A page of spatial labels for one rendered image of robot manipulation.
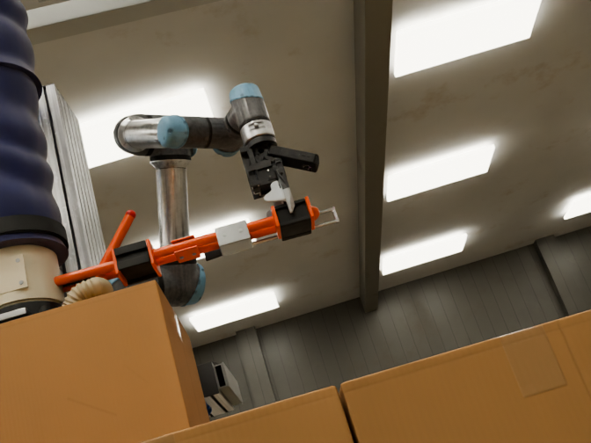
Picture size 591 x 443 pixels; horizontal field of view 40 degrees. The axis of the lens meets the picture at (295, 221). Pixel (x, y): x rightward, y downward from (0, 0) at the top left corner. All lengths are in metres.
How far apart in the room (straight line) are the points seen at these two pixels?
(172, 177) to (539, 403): 1.57
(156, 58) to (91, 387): 4.68
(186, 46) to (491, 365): 5.25
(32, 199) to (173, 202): 0.57
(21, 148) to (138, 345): 0.60
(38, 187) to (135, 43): 4.06
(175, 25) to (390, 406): 5.07
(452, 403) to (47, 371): 0.87
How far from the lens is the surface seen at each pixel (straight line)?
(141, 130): 2.06
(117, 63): 5.99
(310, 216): 1.72
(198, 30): 5.87
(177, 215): 2.26
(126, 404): 1.48
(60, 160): 2.63
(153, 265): 1.72
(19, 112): 1.94
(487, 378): 0.87
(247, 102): 1.86
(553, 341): 0.90
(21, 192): 1.81
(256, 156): 1.82
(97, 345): 1.51
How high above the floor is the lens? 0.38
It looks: 23 degrees up
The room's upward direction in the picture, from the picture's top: 18 degrees counter-clockwise
